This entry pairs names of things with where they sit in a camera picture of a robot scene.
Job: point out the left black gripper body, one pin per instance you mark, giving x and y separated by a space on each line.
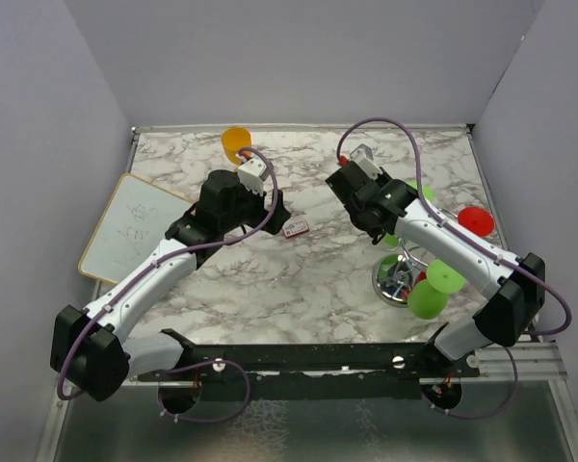
256 212

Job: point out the orange plastic wine glass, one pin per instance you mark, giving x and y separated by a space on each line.
233 140

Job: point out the green wine glass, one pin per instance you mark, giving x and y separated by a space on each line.
424 192
428 297

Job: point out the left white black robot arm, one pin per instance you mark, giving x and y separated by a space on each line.
91 349

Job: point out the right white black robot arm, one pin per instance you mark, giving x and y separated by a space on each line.
378 204

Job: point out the red plastic wine glass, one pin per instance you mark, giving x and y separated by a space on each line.
477 220

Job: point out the small red white card box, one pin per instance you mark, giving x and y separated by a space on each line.
295 229

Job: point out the yellow framed whiteboard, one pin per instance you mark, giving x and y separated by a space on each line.
133 223

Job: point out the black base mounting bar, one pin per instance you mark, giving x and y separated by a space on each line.
306 372

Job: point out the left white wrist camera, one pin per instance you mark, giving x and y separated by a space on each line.
252 175

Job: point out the chrome wire wine glass rack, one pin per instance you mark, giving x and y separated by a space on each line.
401 266

